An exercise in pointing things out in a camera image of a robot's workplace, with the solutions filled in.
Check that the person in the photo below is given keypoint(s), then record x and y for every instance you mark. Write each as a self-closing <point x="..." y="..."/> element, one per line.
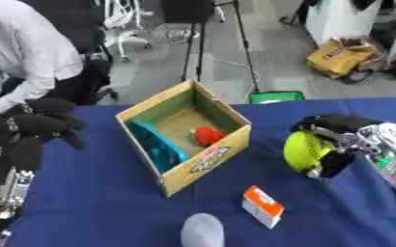
<point x="32" y="48"/>

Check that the black office chair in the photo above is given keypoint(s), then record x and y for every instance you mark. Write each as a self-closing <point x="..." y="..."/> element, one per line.
<point x="83" y="64"/>

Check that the red toy fruit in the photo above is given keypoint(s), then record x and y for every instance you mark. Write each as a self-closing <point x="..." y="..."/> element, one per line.
<point x="208" y="135"/>

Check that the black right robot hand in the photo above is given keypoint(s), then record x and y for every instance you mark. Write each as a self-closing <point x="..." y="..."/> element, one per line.
<point x="342" y="123"/>

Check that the white office chair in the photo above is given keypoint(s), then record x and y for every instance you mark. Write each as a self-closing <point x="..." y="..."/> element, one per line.
<point x="125" y="29"/>

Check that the green bin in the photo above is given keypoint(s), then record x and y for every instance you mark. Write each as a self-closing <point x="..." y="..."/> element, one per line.
<point x="276" y="97"/>

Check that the grey rounded object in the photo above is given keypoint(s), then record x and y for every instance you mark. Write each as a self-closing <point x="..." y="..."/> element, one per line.
<point x="202" y="231"/>

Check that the black tripod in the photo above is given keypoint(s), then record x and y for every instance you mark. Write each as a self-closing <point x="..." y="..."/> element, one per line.
<point x="198" y="41"/>

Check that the orange and white small box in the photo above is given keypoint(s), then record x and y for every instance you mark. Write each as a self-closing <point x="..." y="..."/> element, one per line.
<point x="262" y="205"/>

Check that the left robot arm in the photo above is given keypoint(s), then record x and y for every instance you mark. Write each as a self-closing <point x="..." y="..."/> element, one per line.
<point x="12" y="189"/>

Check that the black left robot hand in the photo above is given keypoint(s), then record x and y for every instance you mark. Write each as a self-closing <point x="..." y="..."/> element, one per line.
<point x="35" y="123"/>

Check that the yellow-green softball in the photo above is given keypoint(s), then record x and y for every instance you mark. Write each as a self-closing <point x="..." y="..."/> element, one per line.
<point x="305" y="151"/>

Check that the tan cardboard box green inside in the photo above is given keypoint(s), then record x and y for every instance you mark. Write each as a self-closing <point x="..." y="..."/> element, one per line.
<point x="207" y="170"/>

